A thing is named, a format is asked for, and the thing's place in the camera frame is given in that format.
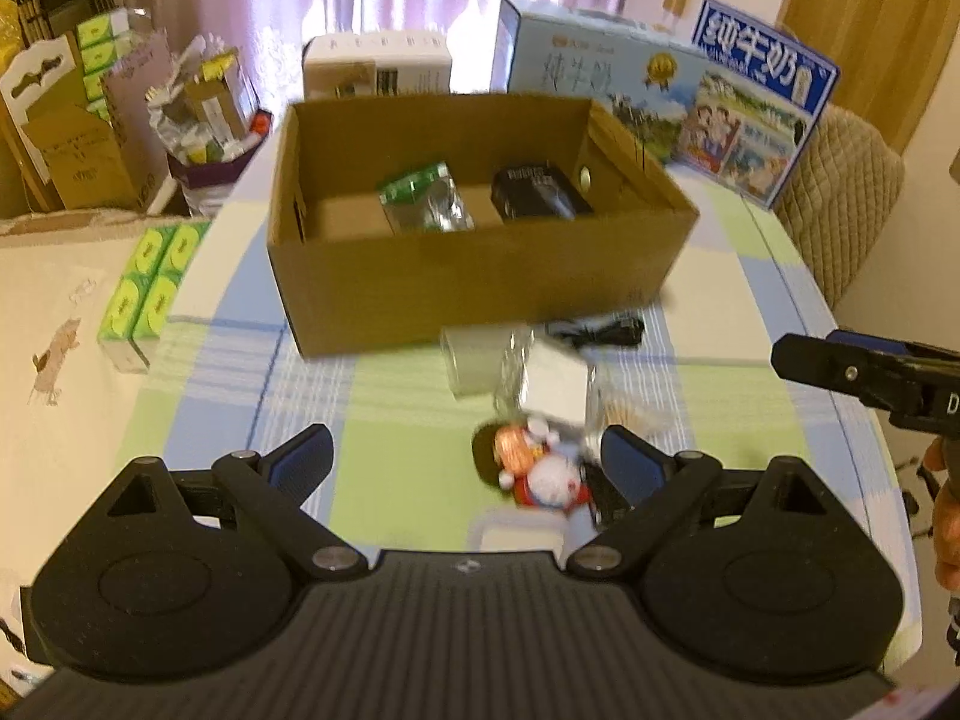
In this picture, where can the orange foil item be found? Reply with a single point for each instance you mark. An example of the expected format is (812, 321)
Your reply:
(516, 446)

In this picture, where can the green snack packet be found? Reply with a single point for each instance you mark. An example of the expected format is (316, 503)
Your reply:
(420, 191)

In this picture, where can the white plastic object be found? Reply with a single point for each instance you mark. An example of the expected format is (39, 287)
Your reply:
(510, 534)

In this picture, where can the dark blue milk carton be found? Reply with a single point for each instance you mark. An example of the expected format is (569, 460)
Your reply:
(757, 37)

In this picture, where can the purple box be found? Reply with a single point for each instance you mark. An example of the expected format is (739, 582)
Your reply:
(214, 174)

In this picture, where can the white carton box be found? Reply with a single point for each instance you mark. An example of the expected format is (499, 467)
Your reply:
(375, 64)

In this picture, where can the stack of green tissue packs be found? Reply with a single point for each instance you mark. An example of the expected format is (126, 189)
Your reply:
(105, 52)

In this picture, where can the wooden cabinet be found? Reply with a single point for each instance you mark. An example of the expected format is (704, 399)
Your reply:
(870, 30)

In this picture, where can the clear packet of brown sticks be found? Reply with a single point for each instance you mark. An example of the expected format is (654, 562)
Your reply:
(630, 409)

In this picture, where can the mauve cardboard flap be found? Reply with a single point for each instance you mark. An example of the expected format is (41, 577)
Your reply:
(139, 105)

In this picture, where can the red white santa toy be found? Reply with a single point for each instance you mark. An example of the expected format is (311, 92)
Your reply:
(551, 481)

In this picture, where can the small brown carton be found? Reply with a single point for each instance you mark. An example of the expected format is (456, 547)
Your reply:
(217, 105)

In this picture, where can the checked tablecloth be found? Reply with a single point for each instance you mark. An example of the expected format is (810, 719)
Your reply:
(390, 450)

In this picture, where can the clear plastic cup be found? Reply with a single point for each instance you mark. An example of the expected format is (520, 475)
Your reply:
(472, 364)

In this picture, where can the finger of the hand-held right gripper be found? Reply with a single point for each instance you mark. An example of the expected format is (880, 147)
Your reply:
(862, 337)
(840, 367)

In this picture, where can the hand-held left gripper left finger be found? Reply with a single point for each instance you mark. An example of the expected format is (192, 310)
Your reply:
(304, 459)

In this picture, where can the light blue milk carton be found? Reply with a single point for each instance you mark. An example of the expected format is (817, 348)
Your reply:
(600, 75)

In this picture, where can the yellow plastic bag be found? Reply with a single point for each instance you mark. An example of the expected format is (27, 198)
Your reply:
(9, 34)

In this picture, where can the plastic-wrapped white item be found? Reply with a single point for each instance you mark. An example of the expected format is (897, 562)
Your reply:
(555, 382)

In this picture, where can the crumpled clear plastic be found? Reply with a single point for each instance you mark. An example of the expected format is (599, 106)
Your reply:
(176, 101)

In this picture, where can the beige quilted chair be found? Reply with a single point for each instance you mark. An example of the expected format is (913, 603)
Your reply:
(840, 195)

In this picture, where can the beige embroidered cloth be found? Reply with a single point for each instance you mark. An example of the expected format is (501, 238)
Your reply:
(60, 292)

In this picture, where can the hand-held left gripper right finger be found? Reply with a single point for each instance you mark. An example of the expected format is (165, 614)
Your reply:
(631, 461)

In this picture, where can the person's right hand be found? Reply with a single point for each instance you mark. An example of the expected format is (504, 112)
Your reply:
(949, 532)

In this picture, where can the black rectangular device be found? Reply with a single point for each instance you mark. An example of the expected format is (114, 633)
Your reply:
(540, 191)

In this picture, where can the green tissue pack bundle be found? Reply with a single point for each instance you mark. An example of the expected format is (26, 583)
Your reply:
(154, 285)

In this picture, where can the brown cardboard box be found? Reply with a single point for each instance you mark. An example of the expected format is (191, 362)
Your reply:
(465, 285)

